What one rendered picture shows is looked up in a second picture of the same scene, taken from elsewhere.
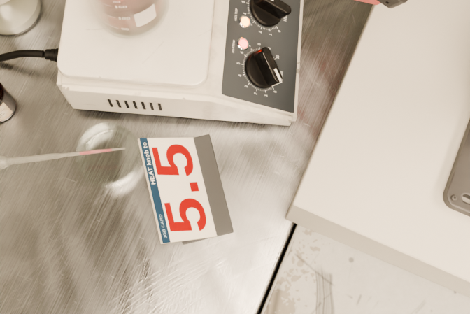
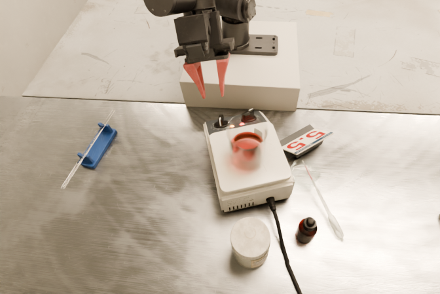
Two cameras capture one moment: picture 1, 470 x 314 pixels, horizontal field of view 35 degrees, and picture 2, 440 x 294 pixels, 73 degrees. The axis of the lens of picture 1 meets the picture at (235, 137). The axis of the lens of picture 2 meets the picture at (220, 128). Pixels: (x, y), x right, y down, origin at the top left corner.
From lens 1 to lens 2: 48 cm
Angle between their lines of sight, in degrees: 41
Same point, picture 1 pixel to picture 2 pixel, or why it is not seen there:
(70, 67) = (287, 171)
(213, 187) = (296, 135)
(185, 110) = not seen: hidden behind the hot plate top
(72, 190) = (325, 186)
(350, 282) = (307, 88)
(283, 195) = (287, 114)
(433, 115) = (248, 62)
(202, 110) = not seen: hidden behind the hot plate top
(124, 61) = (274, 151)
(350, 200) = (289, 74)
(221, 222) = (308, 128)
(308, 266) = (308, 100)
